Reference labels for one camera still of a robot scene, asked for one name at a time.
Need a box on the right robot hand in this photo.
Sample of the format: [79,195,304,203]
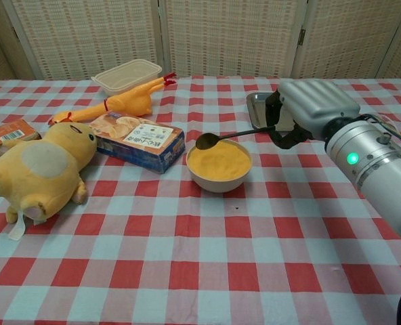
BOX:
[264,79,361,150]

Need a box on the black spoon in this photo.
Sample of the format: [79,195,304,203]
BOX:
[195,125,276,150]

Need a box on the steel tray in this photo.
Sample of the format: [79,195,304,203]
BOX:
[246,91,281,131]

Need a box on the off-white bowl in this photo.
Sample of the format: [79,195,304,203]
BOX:
[186,137,253,194]

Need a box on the yellow powder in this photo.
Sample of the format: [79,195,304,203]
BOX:
[188,140,251,179]

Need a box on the woven folding screen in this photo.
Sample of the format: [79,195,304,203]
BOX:
[0,0,401,82]

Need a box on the blue orange food box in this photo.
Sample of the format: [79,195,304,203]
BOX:
[89,112,186,175]

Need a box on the yellow rubber chicken toy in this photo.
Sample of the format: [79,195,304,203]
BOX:
[48,71,177,127]

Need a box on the red white checkered tablecloth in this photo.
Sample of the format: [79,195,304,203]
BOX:
[0,76,401,325]

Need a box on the beige plastic food container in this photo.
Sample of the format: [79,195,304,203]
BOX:
[91,58,163,97]

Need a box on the yellow plush toy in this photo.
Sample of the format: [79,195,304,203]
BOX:
[0,121,98,241]

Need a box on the orange cardboard box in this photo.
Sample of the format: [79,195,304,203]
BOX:
[0,118,42,170]

